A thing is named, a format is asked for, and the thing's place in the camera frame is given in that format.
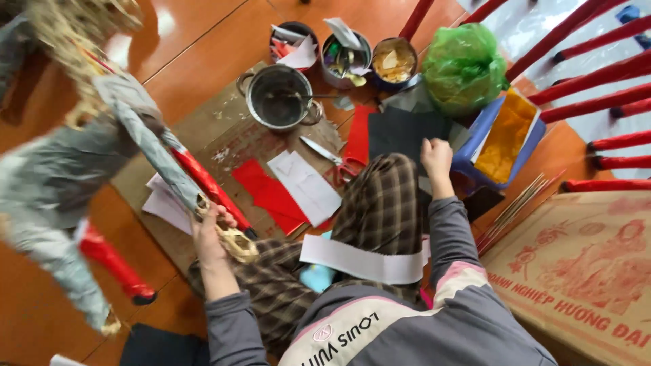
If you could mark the person's right hand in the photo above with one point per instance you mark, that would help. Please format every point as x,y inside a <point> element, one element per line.
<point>437,162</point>

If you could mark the person's left hand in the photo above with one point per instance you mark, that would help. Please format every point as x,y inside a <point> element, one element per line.
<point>209,239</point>

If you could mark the person's right fingers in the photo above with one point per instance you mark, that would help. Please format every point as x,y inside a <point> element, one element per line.
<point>435,144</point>

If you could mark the person's left fingers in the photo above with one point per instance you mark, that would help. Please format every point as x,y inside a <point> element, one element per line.
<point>221,217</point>

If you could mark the black paper sheet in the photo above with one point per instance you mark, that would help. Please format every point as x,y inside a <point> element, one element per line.
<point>402,134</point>

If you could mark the grey paper and straw horse effigy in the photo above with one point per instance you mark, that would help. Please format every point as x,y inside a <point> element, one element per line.
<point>51,178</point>

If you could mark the blue plastic basket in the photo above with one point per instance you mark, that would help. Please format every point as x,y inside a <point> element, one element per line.
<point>473,152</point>

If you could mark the grey paper sheet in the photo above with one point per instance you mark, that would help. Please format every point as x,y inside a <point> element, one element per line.
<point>409,99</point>

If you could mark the large red paper sheet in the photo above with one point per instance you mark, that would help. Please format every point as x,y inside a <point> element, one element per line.
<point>269,197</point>

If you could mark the pale pink paper sheets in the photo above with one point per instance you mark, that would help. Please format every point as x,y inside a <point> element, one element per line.
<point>165,203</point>

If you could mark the yellow paper stack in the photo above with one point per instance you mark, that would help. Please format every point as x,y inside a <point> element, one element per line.
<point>504,138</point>

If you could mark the brown cardboard mat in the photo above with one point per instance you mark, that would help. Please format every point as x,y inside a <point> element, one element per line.
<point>224,147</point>

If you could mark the dark brown paper sheet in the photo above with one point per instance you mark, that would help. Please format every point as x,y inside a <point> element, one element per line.
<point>480,201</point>

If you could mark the narrow red paper sheet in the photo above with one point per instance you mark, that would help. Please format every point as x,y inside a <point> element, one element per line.
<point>358,134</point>

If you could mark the green plastic bag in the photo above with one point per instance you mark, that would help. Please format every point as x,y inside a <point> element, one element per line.
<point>463,68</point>

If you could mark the person's plaid trouser legs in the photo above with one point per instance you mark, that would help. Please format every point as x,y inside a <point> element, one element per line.
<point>376,208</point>

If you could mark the white paper sheet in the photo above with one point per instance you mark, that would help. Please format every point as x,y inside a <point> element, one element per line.
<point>304,187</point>

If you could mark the blue pot of yellow glue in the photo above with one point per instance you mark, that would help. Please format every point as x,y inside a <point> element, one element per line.
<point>394,62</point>

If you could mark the small grey paper scrap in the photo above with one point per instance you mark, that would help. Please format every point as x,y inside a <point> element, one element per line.
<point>344,103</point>

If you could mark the bundle of bamboo sticks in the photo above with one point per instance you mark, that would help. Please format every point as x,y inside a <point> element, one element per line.
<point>511,213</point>

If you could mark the light blue cloth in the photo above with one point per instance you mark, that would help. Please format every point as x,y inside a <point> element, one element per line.
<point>315,277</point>

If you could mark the steel tin of paper scraps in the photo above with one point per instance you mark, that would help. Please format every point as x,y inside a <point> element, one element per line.
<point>346,60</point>

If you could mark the red wrapped stick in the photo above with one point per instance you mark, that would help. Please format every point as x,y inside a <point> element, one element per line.
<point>417,19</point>

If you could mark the long white paper strip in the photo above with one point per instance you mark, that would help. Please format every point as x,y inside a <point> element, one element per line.
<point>363,262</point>

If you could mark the dark navy cloth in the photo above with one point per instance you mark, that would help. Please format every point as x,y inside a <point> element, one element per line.
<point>162,346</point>

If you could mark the dark tin of paper scraps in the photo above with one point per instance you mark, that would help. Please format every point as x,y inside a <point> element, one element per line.
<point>293,47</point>

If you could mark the person's grey jacket body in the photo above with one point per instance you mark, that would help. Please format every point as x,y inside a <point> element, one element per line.
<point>417,330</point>

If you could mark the red printed cardboard box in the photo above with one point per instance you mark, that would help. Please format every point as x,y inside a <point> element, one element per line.
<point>580,277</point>

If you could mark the blue object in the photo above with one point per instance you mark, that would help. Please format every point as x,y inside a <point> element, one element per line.
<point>630,13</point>

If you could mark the red wrapped bamboo frame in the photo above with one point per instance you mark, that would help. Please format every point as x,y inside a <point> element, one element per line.
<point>585,84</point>

